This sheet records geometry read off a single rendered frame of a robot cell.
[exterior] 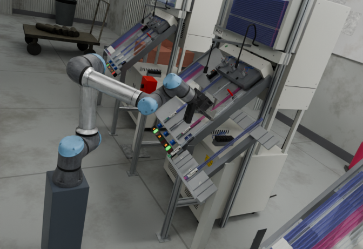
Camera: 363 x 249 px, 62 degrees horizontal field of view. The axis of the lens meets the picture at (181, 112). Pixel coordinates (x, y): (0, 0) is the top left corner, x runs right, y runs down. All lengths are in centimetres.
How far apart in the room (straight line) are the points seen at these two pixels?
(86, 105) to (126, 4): 689
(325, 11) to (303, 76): 42
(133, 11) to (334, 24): 677
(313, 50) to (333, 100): 258
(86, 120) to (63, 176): 30
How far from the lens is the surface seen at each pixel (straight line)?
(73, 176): 164
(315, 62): 220
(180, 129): 196
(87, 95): 158
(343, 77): 462
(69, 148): 156
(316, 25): 210
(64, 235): 186
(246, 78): 195
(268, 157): 235
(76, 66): 142
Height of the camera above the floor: 159
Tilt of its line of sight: 22 degrees down
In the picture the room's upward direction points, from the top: 14 degrees clockwise
